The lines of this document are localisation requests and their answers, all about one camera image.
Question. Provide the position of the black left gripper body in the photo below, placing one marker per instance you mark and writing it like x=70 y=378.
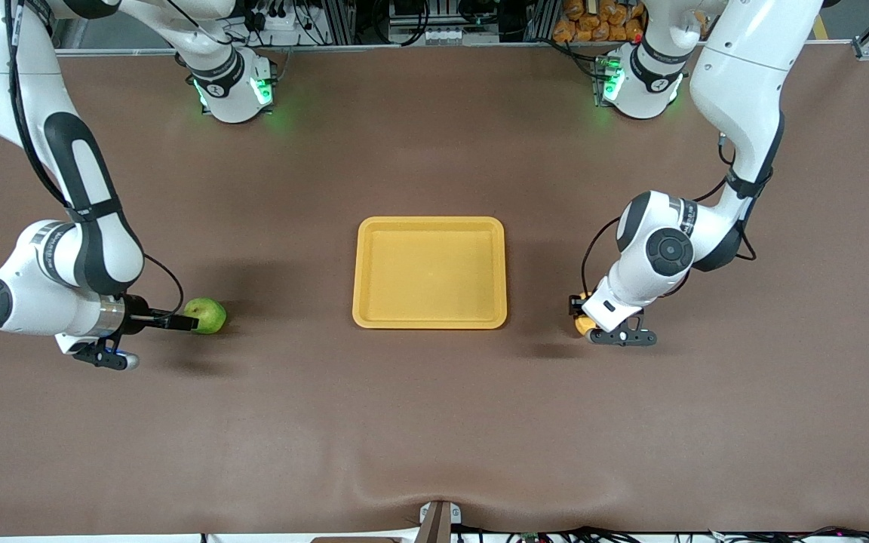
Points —
x=576 y=305

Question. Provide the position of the bag of orange items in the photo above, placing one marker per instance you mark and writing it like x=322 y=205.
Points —
x=593 y=23

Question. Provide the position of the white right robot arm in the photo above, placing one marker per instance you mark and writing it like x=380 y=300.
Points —
x=27 y=294

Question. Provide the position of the small white power strip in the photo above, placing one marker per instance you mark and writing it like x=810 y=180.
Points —
x=442 y=35

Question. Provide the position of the brown table mat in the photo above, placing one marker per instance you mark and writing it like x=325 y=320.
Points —
x=434 y=422

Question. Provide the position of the yellow bread piece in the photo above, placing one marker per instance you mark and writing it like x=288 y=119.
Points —
x=584 y=326

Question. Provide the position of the large white power strip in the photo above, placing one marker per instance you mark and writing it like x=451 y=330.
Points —
x=280 y=30

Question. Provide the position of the aluminium frame post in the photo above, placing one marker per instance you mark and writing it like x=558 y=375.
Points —
x=542 y=19
x=341 y=21

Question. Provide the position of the yellow plastic tray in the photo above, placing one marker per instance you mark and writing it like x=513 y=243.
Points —
x=430 y=302

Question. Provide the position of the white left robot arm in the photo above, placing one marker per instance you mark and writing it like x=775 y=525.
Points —
x=736 y=75

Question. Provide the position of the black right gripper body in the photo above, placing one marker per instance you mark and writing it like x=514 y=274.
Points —
x=136 y=312

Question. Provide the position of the green apple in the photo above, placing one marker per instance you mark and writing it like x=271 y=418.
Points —
x=210 y=316

